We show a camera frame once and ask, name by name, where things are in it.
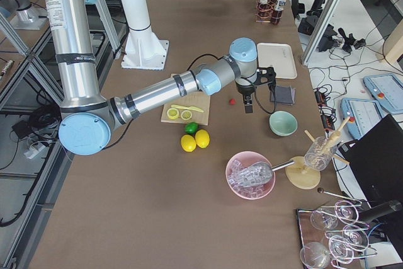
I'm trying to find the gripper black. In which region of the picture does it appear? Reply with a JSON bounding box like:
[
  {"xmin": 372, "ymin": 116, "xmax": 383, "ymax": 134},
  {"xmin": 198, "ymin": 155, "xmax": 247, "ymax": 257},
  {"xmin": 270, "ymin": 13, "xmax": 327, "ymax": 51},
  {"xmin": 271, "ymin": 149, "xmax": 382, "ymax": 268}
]
[{"xmin": 235, "ymin": 78, "xmax": 255, "ymax": 113}]

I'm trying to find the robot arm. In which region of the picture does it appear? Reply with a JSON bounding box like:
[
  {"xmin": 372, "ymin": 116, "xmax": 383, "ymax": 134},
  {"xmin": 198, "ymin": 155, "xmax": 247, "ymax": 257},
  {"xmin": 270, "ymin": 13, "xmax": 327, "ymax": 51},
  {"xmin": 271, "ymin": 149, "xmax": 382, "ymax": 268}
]
[{"xmin": 45, "ymin": 0, "xmax": 258, "ymax": 156}]

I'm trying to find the grey folded cloth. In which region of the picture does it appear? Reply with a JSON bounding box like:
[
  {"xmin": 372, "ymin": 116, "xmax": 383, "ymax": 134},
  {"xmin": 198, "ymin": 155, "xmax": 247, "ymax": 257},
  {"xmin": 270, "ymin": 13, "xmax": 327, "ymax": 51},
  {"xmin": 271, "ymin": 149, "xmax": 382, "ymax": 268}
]
[{"xmin": 270, "ymin": 86, "xmax": 295, "ymax": 105}]

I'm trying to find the green bowl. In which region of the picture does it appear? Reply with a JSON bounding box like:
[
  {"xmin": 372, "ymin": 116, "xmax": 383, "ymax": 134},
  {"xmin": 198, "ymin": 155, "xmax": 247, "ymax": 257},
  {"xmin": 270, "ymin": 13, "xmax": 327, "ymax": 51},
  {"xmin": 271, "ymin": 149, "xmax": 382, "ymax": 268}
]
[{"xmin": 269, "ymin": 111, "xmax": 298, "ymax": 137}]

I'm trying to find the cream rabbit tray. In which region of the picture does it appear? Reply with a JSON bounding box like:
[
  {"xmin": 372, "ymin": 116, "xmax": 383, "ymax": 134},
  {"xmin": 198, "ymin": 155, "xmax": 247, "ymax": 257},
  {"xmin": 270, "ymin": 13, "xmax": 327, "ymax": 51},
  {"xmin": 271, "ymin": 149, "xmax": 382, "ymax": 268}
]
[{"xmin": 257, "ymin": 43, "xmax": 297, "ymax": 79}]

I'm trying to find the bottle lower left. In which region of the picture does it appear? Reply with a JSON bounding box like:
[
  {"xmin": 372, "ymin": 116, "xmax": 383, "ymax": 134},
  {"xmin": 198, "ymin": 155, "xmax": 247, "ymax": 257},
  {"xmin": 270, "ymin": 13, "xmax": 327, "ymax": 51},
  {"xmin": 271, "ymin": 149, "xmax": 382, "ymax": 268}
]
[{"xmin": 257, "ymin": 0, "xmax": 271, "ymax": 20}]

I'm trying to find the bottle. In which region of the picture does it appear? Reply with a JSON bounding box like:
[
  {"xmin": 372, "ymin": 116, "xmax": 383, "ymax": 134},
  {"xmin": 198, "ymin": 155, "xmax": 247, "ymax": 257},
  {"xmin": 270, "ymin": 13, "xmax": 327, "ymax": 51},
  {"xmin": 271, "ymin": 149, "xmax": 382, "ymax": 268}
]
[
  {"xmin": 257, "ymin": 0, "xmax": 271, "ymax": 20},
  {"xmin": 270, "ymin": 0, "xmax": 287, "ymax": 25}
]

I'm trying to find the bamboo cutting board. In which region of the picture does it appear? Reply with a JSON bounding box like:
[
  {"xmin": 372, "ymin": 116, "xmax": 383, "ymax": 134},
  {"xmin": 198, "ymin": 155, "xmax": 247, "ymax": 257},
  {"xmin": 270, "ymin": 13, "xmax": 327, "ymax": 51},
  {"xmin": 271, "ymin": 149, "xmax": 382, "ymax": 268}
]
[{"xmin": 161, "ymin": 75, "xmax": 210, "ymax": 125}]

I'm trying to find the yellow plastic knife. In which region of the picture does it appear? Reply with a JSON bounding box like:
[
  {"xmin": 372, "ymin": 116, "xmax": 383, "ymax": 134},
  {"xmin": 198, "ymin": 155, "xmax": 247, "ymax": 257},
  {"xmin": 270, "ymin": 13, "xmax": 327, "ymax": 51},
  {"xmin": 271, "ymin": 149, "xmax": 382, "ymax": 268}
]
[{"xmin": 171, "ymin": 104, "xmax": 204, "ymax": 113}]

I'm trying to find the yellow lemon upper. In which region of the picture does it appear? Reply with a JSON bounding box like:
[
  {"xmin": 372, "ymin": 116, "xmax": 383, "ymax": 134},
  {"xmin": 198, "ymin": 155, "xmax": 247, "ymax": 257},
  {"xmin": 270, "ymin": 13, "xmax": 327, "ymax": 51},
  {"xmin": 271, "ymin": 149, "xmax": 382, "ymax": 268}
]
[{"xmin": 195, "ymin": 129, "xmax": 210, "ymax": 149}]

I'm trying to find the yellow lemon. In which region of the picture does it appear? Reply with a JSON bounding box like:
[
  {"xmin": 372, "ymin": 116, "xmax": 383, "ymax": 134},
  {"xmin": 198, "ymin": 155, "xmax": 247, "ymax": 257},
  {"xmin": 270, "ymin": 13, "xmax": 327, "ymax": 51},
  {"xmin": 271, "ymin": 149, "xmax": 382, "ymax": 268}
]
[
  {"xmin": 181, "ymin": 134, "xmax": 196, "ymax": 152},
  {"xmin": 195, "ymin": 129, "xmax": 210, "ymax": 149}
]

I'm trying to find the bottle lower right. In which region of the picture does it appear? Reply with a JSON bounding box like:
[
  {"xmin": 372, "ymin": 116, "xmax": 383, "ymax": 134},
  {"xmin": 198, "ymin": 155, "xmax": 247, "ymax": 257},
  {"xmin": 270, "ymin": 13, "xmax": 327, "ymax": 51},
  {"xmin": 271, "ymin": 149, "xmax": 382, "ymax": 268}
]
[{"xmin": 270, "ymin": 0, "xmax": 287, "ymax": 25}]

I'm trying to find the green lime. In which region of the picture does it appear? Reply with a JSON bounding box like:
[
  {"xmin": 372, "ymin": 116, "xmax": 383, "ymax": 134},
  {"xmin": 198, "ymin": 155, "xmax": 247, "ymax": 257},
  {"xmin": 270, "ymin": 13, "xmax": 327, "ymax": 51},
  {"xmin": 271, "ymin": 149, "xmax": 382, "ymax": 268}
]
[{"xmin": 184, "ymin": 122, "xmax": 199, "ymax": 135}]

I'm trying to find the lemon slice lower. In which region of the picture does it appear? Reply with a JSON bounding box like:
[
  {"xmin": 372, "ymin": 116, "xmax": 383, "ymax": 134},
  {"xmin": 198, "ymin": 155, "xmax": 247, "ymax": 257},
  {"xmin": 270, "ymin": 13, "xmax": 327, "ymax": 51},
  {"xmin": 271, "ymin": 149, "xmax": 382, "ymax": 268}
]
[{"xmin": 180, "ymin": 110, "xmax": 193, "ymax": 121}]

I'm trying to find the yellow lemon lower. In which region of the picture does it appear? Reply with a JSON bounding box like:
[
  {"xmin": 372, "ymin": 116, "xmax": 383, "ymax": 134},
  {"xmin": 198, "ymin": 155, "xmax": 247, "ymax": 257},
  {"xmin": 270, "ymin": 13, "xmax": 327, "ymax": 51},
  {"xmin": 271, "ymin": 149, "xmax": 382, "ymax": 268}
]
[{"xmin": 181, "ymin": 134, "xmax": 196, "ymax": 152}]

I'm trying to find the lemon half upper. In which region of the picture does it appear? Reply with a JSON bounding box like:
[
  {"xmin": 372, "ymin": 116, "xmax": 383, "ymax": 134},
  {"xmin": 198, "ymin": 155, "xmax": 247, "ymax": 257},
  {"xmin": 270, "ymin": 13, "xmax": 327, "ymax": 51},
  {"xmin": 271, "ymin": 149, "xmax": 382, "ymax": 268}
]
[{"xmin": 166, "ymin": 108, "xmax": 179, "ymax": 120}]

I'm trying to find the pink bowl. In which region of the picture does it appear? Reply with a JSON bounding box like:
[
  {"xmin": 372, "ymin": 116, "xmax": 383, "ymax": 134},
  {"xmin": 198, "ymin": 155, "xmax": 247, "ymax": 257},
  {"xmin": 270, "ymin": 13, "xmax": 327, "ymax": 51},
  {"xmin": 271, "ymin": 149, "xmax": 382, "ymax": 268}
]
[{"xmin": 225, "ymin": 151, "xmax": 276, "ymax": 200}]

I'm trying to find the steel ice scoop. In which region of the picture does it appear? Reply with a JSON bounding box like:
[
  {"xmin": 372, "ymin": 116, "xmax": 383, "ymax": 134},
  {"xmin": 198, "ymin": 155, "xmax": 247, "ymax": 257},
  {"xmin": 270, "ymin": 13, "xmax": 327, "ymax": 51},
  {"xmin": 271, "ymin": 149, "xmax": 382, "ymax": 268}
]
[{"xmin": 239, "ymin": 160, "xmax": 295, "ymax": 187}]

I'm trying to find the glass cup on stand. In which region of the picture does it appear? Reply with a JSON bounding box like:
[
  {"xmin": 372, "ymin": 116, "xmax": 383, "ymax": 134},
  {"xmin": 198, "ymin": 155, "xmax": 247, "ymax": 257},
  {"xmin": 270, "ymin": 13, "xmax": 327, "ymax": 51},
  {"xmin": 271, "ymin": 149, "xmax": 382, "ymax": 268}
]
[{"xmin": 304, "ymin": 137, "xmax": 337, "ymax": 171}]

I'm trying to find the wooden cup stand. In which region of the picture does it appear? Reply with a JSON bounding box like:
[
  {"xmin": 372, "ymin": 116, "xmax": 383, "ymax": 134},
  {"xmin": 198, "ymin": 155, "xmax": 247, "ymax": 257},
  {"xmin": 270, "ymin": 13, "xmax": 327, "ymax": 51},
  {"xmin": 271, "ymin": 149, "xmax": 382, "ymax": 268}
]
[{"xmin": 285, "ymin": 117, "xmax": 353, "ymax": 190}]

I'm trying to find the teach pendant near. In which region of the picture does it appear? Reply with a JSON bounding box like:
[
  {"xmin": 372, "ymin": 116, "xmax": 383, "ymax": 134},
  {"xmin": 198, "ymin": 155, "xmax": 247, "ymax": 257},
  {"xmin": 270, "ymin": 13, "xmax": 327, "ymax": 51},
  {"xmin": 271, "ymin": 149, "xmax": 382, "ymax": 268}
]
[{"xmin": 340, "ymin": 98, "xmax": 386, "ymax": 139}]

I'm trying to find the teach pendant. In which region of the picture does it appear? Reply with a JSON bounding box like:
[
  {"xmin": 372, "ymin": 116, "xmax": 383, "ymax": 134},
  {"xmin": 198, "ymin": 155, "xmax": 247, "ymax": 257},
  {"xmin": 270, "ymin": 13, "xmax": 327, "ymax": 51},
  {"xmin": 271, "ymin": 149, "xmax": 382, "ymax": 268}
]
[
  {"xmin": 363, "ymin": 74, "xmax": 402, "ymax": 114},
  {"xmin": 340, "ymin": 98, "xmax": 386, "ymax": 139}
]

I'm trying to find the teach pendant far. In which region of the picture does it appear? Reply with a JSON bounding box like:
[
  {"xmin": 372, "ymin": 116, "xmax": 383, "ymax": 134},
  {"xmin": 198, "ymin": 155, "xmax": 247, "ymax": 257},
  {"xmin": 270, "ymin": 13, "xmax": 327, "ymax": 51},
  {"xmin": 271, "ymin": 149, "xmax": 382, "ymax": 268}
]
[{"xmin": 363, "ymin": 74, "xmax": 402, "ymax": 114}]

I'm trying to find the black laptop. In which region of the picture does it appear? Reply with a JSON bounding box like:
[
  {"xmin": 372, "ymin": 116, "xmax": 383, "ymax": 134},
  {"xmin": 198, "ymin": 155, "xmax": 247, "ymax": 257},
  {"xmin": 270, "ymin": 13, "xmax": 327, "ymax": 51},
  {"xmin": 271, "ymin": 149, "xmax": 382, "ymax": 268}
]
[{"xmin": 339, "ymin": 114, "xmax": 402, "ymax": 203}]

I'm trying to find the wine glass rack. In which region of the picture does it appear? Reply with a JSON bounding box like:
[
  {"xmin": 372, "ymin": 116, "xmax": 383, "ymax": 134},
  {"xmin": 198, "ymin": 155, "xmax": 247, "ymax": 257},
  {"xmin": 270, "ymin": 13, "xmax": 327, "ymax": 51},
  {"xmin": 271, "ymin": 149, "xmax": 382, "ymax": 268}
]
[{"xmin": 299, "ymin": 199, "xmax": 378, "ymax": 268}]

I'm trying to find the copper wire bottle rack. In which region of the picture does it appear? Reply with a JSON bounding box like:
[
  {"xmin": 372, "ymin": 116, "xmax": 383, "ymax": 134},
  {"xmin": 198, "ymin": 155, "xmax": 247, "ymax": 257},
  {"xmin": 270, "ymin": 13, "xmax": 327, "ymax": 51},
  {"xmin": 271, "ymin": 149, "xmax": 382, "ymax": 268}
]
[{"xmin": 255, "ymin": 0, "xmax": 287, "ymax": 25}]

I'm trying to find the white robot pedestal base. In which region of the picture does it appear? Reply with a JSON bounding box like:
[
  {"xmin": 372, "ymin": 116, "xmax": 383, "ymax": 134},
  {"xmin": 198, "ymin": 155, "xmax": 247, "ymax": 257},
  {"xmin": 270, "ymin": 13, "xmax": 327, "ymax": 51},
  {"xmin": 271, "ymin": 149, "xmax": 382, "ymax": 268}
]
[{"xmin": 121, "ymin": 0, "xmax": 169, "ymax": 71}]

